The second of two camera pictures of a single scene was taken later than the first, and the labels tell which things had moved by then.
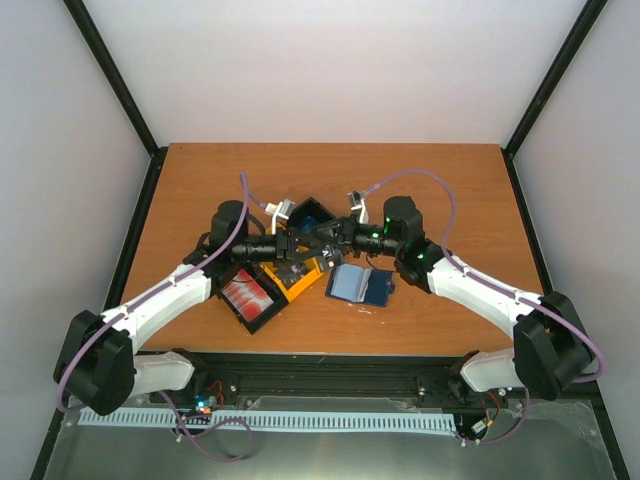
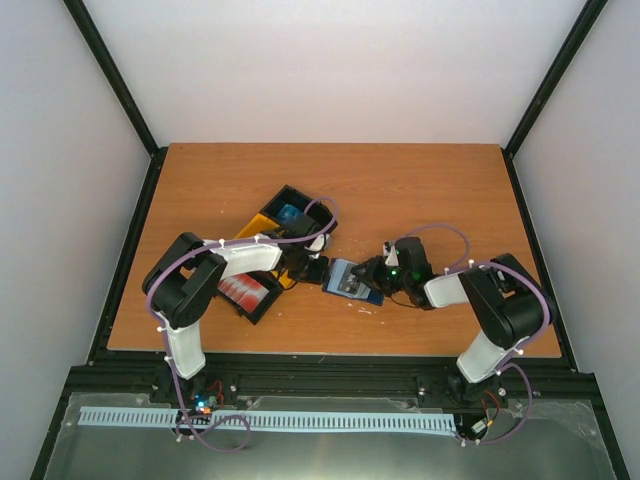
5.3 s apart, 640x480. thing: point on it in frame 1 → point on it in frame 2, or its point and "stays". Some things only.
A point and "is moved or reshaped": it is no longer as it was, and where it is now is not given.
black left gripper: [285, 245] → [322, 273]
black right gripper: [347, 233] → [372, 273]
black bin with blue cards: [308, 214] is moved or reshaped
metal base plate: [554, 441] stays
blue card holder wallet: [360, 285] stays
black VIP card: [332, 256] → [348, 282]
